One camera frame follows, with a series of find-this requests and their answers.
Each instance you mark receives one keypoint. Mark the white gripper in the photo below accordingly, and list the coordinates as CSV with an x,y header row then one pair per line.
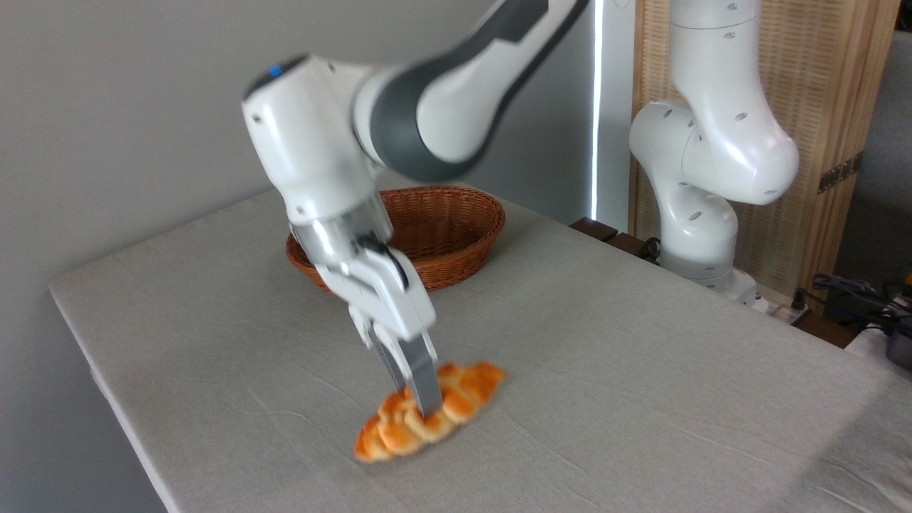
x,y
385,292

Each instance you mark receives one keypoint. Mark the long braided bread loaf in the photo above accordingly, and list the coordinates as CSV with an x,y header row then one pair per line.
x,y
388,434

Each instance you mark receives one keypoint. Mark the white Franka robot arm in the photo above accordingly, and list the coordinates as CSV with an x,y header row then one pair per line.
x,y
320,142

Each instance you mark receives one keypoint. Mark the brown woven wicker basket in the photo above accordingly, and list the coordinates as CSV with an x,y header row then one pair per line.
x,y
456,228

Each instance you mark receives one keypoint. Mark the dark wooden furniture edge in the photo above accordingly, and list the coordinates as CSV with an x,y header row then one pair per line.
x,y
595,228

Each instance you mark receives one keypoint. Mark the grey tablecloth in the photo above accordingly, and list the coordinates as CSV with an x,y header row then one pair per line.
x,y
641,392

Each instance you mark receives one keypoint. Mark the white power strip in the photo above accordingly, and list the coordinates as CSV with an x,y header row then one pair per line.
x,y
780,312

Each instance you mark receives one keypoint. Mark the black metal screen hinge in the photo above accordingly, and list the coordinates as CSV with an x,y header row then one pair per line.
x,y
841,172

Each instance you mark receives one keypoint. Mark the wooden woven folding screen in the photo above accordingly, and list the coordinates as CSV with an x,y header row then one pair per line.
x,y
819,85

